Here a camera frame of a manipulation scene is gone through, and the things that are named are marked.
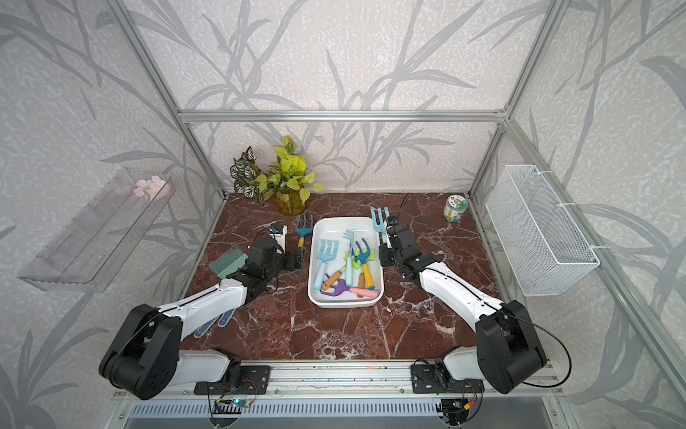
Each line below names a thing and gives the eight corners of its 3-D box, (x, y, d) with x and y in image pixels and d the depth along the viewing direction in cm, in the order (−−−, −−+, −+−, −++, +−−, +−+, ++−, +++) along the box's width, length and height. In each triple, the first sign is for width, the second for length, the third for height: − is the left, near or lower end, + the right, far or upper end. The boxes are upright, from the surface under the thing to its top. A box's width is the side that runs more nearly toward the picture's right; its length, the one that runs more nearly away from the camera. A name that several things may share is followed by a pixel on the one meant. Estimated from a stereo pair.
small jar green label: (445, 222, 113) (450, 209, 106) (441, 208, 118) (446, 194, 111) (464, 223, 113) (470, 209, 106) (459, 208, 118) (465, 194, 111)
